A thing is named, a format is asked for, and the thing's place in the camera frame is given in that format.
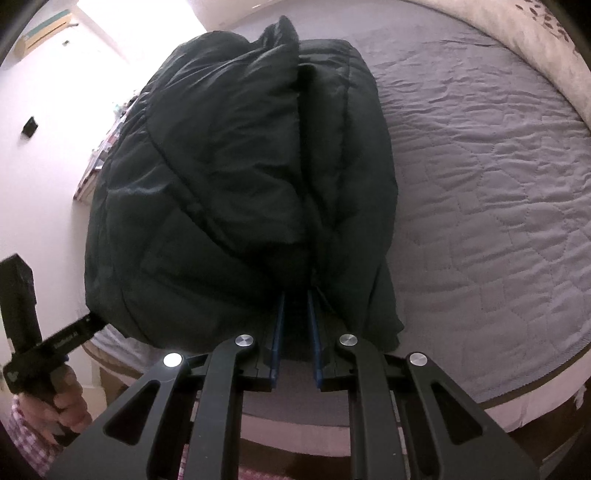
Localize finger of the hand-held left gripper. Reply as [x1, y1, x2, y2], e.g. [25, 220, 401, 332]
[82, 312, 107, 337]

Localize cream leaf print blanket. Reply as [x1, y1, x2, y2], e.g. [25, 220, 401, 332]
[416, 0, 586, 121]

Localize bedside cabinet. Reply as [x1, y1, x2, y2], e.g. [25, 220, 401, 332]
[73, 152, 109, 204]

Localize wall air conditioner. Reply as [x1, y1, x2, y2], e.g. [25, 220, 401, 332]
[19, 11, 77, 51]

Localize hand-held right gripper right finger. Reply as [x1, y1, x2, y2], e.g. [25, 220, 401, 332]
[307, 288, 541, 480]

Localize dark green puffer jacket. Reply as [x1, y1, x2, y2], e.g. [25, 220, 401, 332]
[83, 16, 402, 354]

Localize person's left hand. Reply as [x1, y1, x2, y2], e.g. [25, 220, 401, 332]
[18, 354, 89, 448]

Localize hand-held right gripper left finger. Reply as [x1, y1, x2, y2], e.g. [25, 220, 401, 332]
[46, 293, 288, 480]

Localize bed with grey quilted cover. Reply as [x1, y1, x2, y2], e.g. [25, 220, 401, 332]
[88, 0, 591, 435]

